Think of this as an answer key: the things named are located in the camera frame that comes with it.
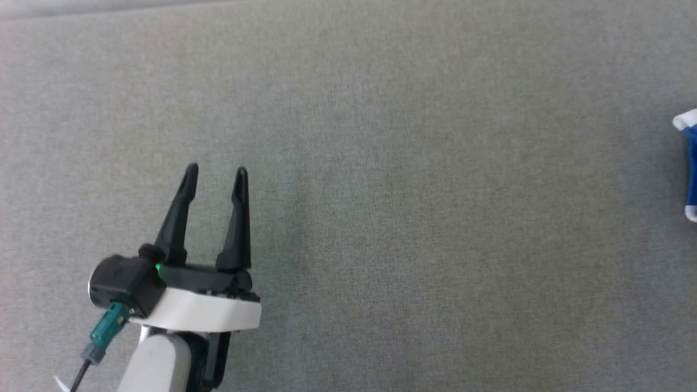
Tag teal plug left camera cable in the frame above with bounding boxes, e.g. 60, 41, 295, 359
54, 302, 131, 392

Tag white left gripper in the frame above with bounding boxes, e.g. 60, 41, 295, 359
143, 162, 262, 334

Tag blue and white shorts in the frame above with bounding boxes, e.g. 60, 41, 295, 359
672, 108, 697, 223

